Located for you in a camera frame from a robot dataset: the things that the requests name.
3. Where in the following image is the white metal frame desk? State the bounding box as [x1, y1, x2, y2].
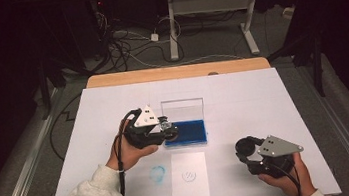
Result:
[149, 0, 312, 68]

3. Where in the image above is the tangle of black floor cables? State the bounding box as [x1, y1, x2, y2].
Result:
[90, 0, 187, 76]

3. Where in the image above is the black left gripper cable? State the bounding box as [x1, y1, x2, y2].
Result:
[105, 107, 153, 196]

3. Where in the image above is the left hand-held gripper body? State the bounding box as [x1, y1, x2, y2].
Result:
[119, 103, 166, 152]

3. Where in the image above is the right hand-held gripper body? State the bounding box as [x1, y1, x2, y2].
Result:
[243, 131, 307, 183]

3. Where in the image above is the metal floor rail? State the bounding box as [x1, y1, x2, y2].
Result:
[298, 55, 349, 196]
[0, 85, 78, 196]

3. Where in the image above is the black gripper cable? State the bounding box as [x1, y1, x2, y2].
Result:
[265, 157, 303, 196]
[105, 107, 153, 196]

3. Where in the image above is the thin black floor cable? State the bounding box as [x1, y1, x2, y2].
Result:
[43, 92, 91, 162]

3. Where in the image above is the person's left hand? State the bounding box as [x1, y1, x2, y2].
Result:
[100, 115, 162, 175]

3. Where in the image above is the black stand post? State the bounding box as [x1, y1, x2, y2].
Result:
[309, 36, 327, 99]
[35, 59, 55, 121]

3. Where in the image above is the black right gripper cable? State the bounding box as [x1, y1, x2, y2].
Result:
[265, 157, 303, 196]

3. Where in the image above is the white paper sheet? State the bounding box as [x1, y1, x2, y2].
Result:
[165, 149, 212, 196]

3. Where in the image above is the blue ink pad clear case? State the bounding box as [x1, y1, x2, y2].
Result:
[158, 95, 210, 151]

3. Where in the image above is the person's right hand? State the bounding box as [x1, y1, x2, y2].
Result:
[254, 151, 314, 196]

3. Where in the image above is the white floor cable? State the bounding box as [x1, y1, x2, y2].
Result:
[122, 32, 246, 76]

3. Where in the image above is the wooden table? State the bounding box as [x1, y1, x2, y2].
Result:
[84, 48, 332, 196]

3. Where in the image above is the blue ink smudge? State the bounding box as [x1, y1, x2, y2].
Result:
[147, 164, 169, 186]

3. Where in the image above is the black stamp with crystal handle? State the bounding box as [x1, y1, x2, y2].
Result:
[159, 116, 181, 144]

